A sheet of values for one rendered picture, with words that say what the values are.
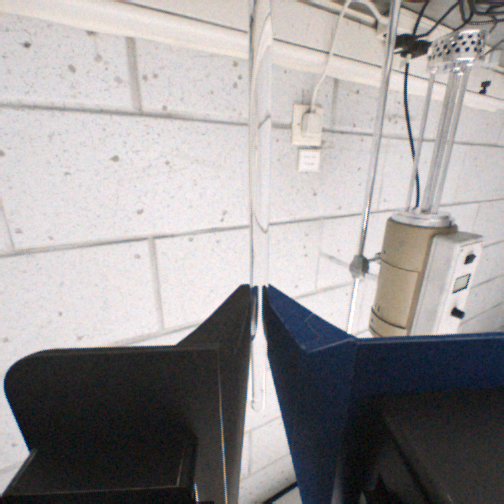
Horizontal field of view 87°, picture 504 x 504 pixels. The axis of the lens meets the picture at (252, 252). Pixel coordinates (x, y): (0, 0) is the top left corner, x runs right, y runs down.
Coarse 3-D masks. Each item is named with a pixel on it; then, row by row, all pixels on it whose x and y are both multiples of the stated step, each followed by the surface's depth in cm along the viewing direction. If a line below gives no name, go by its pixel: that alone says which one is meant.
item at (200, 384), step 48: (240, 288) 10; (192, 336) 6; (240, 336) 6; (48, 384) 3; (96, 384) 4; (144, 384) 4; (192, 384) 4; (240, 384) 6; (48, 432) 4; (96, 432) 4; (144, 432) 4; (192, 432) 4; (240, 432) 7
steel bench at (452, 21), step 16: (336, 0) 52; (384, 0) 51; (432, 0) 51; (448, 0) 51; (496, 0) 50; (432, 16) 57; (448, 16) 56; (480, 16) 56; (496, 16) 56; (496, 32) 63; (496, 48) 71
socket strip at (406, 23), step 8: (400, 8) 53; (400, 16) 54; (408, 16) 55; (416, 16) 55; (400, 24) 54; (408, 24) 55; (424, 24) 57; (432, 24) 58; (440, 24) 59; (384, 32) 56; (400, 32) 56; (408, 32) 56; (416, 32) 57; (424, 32) 58; (432, 32) 59; (440, 32) 60; (448, 32) 61; (384, 40) 59; (416, 40) 59; (424, 40) 59; (432, 40) 60; (488, 48) 70; (488, 56) 71
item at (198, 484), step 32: (64, 448) 4; (96, 448) 4; (128, 448) 4; (160, 448) 4; (192, 448) 4; (32, 480) 3; (64, 480) 3; (96, 480) 3; (128, 480) 3; (160, 480) 3; (192, 480) 3
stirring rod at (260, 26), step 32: (256, 0) 6; (256, 32) 6; (256, 64) 6; (256, 96) 7; (256, 128) 7; (256, 160) 7; (256, 192) 7; (256, 224) 8; (256, 256) 8; (256, 288) 8; (256, 320) 9; (256, 352) 9; (256, 384) 10
